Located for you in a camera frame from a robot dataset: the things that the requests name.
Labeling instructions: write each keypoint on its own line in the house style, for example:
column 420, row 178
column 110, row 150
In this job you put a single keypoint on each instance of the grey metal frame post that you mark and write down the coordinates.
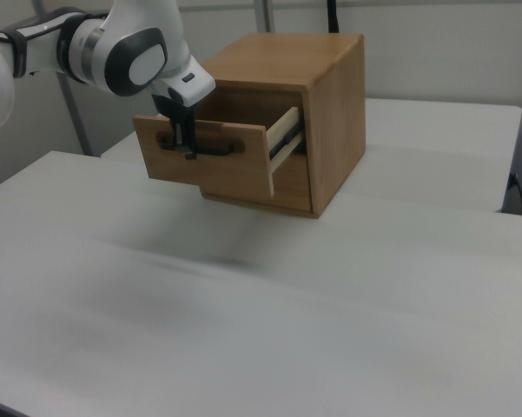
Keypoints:
column 76, row 121
column 263, row 15

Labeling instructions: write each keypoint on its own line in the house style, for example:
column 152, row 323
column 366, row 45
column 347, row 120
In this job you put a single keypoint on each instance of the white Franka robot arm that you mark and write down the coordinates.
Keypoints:
column 91, row 52

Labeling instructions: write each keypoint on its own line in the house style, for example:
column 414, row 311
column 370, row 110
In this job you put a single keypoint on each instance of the wooden two-drawer cabinet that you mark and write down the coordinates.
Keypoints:
column 338, row 121

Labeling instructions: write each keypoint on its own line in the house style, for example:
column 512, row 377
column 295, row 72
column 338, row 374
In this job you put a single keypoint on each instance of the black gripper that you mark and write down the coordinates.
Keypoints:
column 167, row 106

